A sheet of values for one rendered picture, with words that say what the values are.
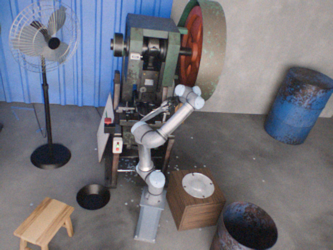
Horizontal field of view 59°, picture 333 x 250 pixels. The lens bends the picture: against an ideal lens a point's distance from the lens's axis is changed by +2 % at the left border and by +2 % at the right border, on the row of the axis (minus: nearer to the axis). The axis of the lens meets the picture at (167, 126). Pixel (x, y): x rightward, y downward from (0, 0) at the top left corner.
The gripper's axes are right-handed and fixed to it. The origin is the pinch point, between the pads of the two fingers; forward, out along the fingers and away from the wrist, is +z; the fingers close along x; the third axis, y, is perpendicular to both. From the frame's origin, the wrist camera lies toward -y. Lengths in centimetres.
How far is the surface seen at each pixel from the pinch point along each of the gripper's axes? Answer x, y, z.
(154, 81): -18.7, -23.9, 13.5
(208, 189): 86, -10, 11
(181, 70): -14, -61, 8
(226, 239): 103, 32, -13
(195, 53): -22, -43, -23
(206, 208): 95, 3, 12
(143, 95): -13.1, -16.4, 25.6
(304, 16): 11, -244, -73
